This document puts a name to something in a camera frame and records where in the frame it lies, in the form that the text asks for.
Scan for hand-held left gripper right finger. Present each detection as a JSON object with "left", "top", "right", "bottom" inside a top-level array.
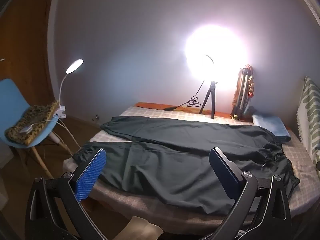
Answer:
[{"left": 209, "top": 147, "right": 292, "bottom": 240}]

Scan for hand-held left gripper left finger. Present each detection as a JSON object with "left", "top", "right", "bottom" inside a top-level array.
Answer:
[{"left": 25, "top": 148, "right": 107, "bottom": 240}]

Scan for dark green pants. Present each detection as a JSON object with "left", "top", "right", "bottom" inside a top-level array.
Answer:
[{"left": 72, "top": 116, "right": 300, "bottom": 215}]

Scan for folded blue towel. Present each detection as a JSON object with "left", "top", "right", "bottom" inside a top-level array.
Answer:
[{"left": 252, "top": 114, "right": 292, "bottom": 142}]

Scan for bed with plaid sheet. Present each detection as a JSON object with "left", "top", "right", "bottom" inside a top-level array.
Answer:
[{"left": 62, "top": 102, "right": 320, "bottom": 228}]

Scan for beige cloth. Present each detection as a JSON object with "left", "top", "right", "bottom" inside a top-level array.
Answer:
[{"left": 125, "top": 216, "right": 163, "bottom": 240}]

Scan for leopard print cushion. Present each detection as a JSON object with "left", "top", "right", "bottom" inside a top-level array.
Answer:
[{"left": 5, "top": 100, "right": 60, "bottom": 145}]

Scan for folded silver tripod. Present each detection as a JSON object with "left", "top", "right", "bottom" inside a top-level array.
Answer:
[{"left": 230, "top": 66, "right": 255, "bottom": 119}]

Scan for colourful hanging ornament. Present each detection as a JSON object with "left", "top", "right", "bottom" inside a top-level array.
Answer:
[{"left": 247, "top": 75, "right": 255, "bottom": 98}]

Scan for green and white patterned blanket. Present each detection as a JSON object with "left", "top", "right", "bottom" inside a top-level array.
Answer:
[{"left": 296, "top": 76, "right": 320, "bottom": 165}]

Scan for white clip desk lamp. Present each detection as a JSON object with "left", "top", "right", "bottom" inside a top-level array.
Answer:
[{"left": 51, "top": 59, "right": 84, "bottom": 118}]

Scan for blue plastic chair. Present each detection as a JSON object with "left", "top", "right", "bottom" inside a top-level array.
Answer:
[{"left": 0, "top": 78, "right": 73, "bottom": 178}]

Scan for brown wooden door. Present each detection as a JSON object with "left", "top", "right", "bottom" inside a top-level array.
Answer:
[{"left": 0, "top": 0, "right": 57, "bottom": 170}]

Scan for white lamp cable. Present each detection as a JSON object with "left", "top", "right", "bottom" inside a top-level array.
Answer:
[{"left": 21, "top": 119, "right": 80, "bottom": 150}]

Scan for ring light on black tripod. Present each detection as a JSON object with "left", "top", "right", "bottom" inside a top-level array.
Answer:
[{"left": 185, "top": 25, "right": 248, "bottom": 120}]

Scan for black ring light cable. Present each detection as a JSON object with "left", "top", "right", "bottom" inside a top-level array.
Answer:
[{"left": 135, "top": 80, "right": 208, "bottom": 112}]

